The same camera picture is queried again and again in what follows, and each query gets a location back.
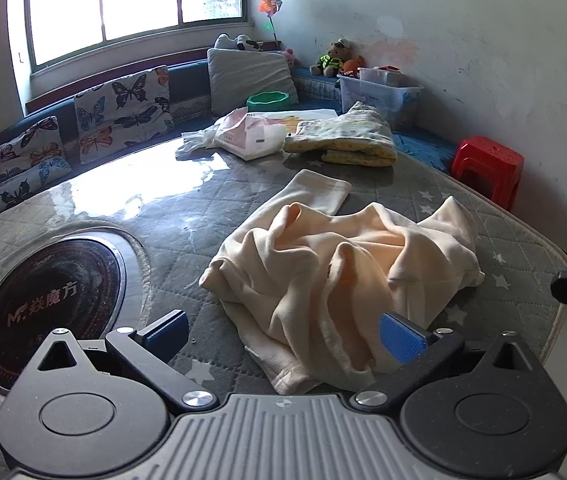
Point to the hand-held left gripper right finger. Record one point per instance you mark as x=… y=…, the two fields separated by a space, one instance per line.
x=403 y=340

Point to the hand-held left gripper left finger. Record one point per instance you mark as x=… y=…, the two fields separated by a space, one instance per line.
x=166 y=332

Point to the cream sweater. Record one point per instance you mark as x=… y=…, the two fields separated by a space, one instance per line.
x=313 y=270

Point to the red plastic stool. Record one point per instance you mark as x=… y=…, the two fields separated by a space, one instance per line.
x=488 y=157

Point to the round black induction cooktop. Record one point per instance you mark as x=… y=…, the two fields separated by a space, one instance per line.
x=38 y=285

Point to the clear plastic storage box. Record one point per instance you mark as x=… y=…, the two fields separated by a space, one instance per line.
x=393 y=102

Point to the pink and white plastic bag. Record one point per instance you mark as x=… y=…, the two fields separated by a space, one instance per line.
x=248 y=137

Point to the yellow folded blanket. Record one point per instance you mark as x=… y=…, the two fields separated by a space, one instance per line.
x=348 y=135

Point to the small butterfly print cushion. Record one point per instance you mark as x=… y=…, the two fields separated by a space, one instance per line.
x=23 y=160

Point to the large butterfly print cushion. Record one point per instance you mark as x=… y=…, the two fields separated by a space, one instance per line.
x=123 y=110

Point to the white plastic box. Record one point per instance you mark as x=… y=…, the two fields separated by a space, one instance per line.
x=378 y=76

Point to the blue sofa bench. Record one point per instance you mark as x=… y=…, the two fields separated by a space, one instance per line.
x=188 y=85

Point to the green bowl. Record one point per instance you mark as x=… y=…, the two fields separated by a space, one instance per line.
x=267 y=100

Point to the orange plush toy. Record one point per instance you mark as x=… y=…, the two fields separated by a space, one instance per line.
x=353 y=65

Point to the grey pillow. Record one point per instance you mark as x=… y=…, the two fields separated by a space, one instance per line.
x=248 y=80

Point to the brown teddy bear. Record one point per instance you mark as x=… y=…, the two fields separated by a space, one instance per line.
x=333 y=57

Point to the black and white plush toy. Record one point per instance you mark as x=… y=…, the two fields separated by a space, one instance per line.
x=238 y=42

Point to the pink plush toy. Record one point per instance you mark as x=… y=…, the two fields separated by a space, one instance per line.
x=289 y=56

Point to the colourful pinwheel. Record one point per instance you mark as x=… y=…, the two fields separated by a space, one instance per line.
x=269 y=5

